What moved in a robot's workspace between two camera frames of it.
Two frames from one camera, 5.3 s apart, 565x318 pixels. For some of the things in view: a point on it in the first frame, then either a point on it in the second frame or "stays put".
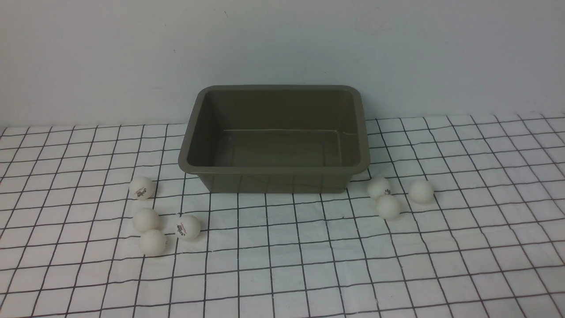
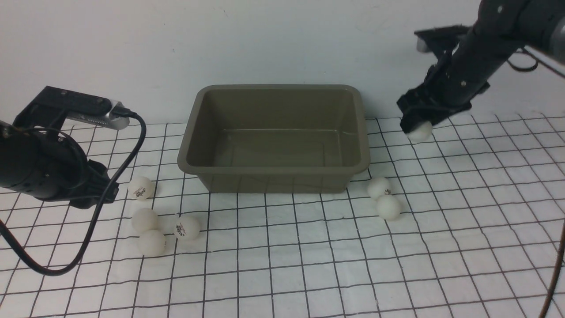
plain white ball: x=421 y=191 → x=422 y=133
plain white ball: x=152 y=242 stays put
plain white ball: x=146 y=219 stays put
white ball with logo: x=142 y=188 stays put
